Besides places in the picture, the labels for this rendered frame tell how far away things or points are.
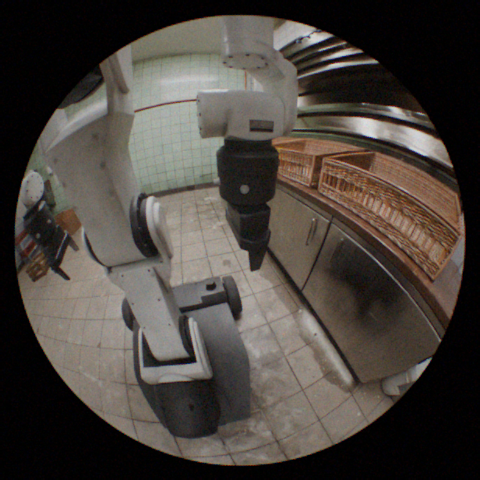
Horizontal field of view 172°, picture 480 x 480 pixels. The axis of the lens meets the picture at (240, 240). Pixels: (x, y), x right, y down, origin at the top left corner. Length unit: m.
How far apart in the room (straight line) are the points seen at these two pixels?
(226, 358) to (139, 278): 0.40
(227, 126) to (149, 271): 0.31
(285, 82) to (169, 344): 0.56
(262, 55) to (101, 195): 0.28
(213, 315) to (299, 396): 0.55
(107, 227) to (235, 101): 0.26
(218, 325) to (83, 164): 0.62
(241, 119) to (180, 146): 2.42
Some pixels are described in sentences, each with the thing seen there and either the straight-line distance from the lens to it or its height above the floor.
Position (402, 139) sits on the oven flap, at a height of 0.98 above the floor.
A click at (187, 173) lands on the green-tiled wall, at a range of 2.62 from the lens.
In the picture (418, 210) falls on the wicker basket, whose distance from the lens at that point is 0.49.
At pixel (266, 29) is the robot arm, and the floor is 0.92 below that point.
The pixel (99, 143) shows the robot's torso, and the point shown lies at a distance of 0.24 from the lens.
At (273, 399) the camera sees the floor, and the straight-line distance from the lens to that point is 0.77.
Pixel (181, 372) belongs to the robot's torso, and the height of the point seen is 0.34.
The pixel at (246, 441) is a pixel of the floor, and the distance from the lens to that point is 0.82.
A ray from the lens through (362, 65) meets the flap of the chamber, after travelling 1.15.
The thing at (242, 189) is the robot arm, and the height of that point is 0.69.
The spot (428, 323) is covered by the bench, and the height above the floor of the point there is 0.52.
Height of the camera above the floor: 0.75
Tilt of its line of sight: 37 degrees down
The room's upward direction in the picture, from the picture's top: straight up
